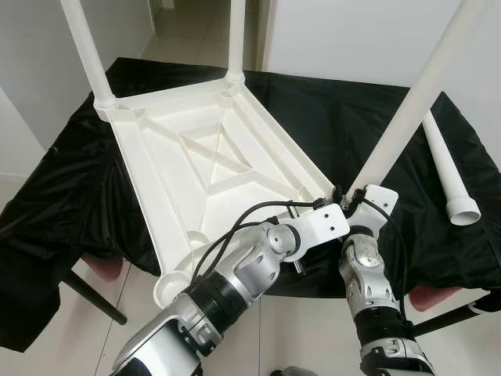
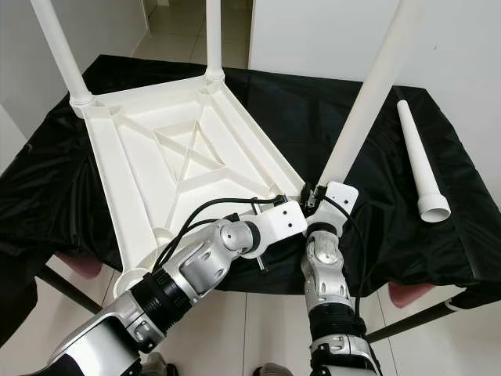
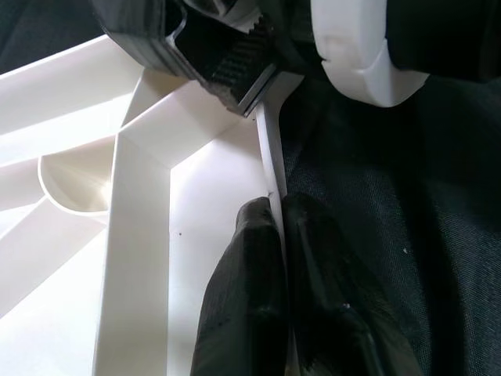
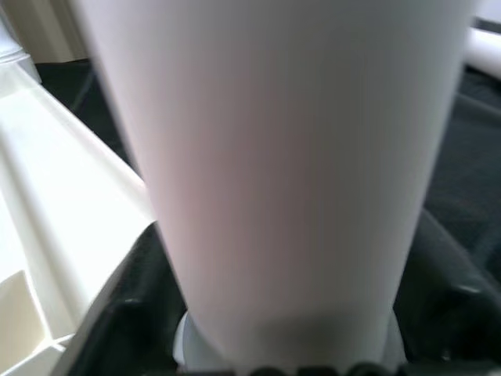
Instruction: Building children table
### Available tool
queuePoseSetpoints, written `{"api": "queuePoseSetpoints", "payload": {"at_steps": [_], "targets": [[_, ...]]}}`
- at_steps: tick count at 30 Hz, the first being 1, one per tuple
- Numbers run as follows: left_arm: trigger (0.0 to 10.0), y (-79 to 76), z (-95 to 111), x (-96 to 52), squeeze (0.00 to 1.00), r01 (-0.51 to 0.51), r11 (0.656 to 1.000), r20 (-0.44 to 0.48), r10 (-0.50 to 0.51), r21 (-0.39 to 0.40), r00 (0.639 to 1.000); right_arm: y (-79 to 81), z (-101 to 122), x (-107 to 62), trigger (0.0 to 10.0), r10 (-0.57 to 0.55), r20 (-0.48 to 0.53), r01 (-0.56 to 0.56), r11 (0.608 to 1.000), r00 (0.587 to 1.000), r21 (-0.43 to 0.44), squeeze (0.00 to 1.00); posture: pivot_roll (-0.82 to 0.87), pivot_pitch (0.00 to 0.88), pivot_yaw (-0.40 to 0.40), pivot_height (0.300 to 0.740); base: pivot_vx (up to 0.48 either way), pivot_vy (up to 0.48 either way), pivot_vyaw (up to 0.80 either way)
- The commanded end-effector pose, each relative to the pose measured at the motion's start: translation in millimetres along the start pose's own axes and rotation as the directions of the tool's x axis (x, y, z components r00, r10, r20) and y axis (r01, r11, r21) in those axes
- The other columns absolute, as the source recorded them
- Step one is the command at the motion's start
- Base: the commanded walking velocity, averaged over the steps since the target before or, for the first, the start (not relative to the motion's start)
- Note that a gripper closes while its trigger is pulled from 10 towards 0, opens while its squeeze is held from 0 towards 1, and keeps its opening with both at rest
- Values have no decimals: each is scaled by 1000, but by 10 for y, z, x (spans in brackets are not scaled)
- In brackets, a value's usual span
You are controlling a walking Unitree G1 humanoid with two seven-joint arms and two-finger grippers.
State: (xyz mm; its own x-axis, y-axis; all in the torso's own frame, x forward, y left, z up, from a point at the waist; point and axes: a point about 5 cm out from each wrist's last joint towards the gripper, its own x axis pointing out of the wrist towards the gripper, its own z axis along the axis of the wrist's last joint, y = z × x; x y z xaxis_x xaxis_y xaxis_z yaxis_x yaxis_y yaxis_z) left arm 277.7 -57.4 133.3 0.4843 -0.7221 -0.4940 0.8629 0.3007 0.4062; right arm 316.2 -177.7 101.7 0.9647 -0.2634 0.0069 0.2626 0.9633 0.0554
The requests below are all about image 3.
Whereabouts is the white plastic children table top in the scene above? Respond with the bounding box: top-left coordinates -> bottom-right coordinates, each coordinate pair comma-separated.
0,33 -> 306,376

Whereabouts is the black table cloth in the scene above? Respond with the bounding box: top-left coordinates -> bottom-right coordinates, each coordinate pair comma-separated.
0,0 -> 501,376

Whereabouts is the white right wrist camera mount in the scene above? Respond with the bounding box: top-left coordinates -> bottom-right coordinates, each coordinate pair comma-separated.
309,0 -> 430,107

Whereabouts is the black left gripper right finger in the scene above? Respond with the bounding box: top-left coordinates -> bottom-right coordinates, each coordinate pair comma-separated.
281,192 -> 424,376

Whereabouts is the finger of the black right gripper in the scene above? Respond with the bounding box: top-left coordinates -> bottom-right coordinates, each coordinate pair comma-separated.
89,0 -> 199,81

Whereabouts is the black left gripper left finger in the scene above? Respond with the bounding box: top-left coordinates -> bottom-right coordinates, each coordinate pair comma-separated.
189,197 -> 293,376

